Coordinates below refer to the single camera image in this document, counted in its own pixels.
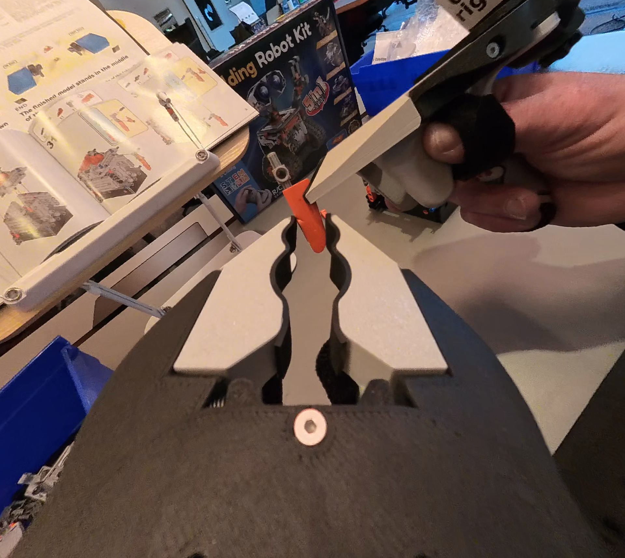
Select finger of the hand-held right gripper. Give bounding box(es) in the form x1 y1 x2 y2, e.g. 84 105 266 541
305 93 424 205

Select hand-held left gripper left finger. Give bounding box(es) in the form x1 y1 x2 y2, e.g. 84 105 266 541
173 215 299 405

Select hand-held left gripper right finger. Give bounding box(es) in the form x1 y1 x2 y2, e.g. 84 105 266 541
316 213 449 405

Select small orange wedge piece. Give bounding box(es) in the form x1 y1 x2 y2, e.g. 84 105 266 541
284 178 327 254

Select small grey connector piece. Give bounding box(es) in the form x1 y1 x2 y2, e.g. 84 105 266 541
267 151 293 184

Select pile of plastic building pieces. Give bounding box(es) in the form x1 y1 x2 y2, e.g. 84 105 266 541
0 442 75 558

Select person's right hand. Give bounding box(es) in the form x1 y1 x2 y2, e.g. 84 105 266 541
422 72 625 232

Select clear plastic bags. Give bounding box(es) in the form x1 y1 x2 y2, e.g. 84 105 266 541
373 5 473 66

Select grey technic brick model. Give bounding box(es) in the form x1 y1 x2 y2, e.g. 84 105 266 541
363 176 458 225

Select dark printed toy box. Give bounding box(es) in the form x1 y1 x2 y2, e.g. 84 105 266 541
208 0 370 228

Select white book stand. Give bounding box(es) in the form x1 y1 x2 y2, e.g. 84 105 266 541
0 10 265 345

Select open instruction booklet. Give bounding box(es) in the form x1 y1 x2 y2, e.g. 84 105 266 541
0 0 260 276

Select black wall poster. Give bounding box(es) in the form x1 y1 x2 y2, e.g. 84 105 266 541
191 0 224 30

